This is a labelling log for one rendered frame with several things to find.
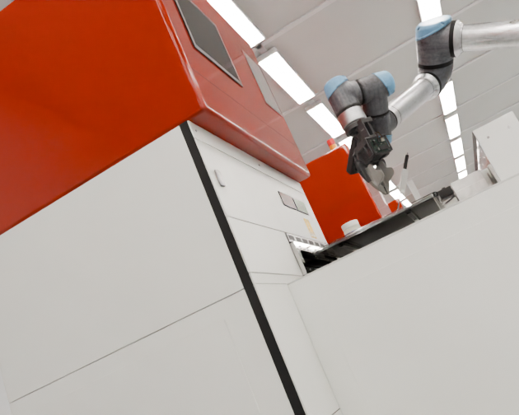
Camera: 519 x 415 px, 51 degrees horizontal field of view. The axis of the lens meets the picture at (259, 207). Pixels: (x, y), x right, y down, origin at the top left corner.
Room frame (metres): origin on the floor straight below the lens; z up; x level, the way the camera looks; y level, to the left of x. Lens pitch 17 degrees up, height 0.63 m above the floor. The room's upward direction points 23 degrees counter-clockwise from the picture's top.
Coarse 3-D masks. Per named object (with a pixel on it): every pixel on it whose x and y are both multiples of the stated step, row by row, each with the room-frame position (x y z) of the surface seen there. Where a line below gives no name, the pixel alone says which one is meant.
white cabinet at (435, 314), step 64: (512, 192) 1.14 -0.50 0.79; (384, 256) 1.23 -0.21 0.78; (448, 256) 1.19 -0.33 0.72; (512, 256) 1.16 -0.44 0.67; (320, 320) 1.29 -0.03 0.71; (384, 320) 1.25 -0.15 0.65; (448, 320) 1.21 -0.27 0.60; (512, 320) 1.18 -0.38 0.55; (384, 384) 1.26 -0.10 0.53; (448, 384) 1.23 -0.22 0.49; (512, 384) 1.19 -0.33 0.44
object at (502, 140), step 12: (504, 120) 1.18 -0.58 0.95; (516, 120) 1.18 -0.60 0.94; (480, 132) 1.20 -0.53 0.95; (492, 132) 1.19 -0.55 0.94; (504, 132) 1.19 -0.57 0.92; (516, 132) 1.18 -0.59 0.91; (480, 144) 1.20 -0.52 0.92; (492, 144) 1.20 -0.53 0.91; (504, 144) 1.19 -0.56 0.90; (516, 144) 1.18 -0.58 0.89; (492, 156) 1.20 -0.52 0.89; (504, 156) 1.19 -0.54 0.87; (516, 156) 1.19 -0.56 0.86; (504, 168) 1.20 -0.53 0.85; (516, 168) 1.19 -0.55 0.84
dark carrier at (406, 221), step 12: (420, 204) 1.44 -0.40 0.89; (432, 204) 1.52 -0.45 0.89; (396, 216) 1.46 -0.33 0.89; (408, 216) 1.53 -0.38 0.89; (420, 216) 1.62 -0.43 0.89; (372, 228) 1.49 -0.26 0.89; (384, 228) 1.56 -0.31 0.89; (396, 228) 1.65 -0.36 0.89; (348, 240) 1.52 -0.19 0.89; (360, 240) 1.60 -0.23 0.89; (372, 240) 1.69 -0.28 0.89; (324, 252) 1.54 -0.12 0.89; (336, 252) 1.62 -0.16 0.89; (348, 252) 1.72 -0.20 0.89
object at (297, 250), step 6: (294, 246) 1.46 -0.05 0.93; (300, 246) 1.50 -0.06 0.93; (306, 246) 1.56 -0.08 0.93; (312, 246) 1.63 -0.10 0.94; (294, 252) 1.46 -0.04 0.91; (300, 252) 1.47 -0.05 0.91; (306, 252) 1.56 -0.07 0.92; (300, 258) 1.46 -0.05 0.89; (330, 258) 1.83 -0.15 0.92; (336, 258) 1.87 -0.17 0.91; (300, 264) 1.46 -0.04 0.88; (306, 264) 1.49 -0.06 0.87; (306, 270) 1.46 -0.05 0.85; (312, 270) 1.52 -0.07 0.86
